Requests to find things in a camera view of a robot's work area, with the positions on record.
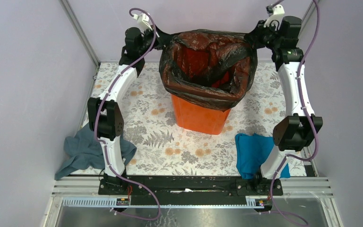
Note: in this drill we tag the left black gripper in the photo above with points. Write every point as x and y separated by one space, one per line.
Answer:
161 39

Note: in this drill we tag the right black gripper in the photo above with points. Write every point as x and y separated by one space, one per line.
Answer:
254 37

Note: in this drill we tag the black trash bag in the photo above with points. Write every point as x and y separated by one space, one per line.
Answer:
211 69

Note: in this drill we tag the orange plastic trash bin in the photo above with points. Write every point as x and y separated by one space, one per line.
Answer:
196 118

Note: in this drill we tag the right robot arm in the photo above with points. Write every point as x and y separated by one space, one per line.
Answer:
300 126

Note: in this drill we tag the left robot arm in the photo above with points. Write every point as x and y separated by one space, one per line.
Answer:
104 112

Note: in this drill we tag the floral patterned mat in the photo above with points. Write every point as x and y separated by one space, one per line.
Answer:
164 148

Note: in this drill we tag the bright blue cloth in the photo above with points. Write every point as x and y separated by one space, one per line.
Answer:
260 159

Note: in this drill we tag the grey-blue cloth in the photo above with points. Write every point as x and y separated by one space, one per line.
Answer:
83 151

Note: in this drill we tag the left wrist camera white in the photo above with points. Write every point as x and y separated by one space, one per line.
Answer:
143 21

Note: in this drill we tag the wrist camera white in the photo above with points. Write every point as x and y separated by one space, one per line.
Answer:
275 12
143 21

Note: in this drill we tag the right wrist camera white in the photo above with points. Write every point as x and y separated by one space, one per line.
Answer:
275 12

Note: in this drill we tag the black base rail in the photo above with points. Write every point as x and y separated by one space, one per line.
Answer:
208 188

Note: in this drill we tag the slotted metal cable duct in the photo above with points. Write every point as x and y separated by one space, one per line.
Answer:
123 202

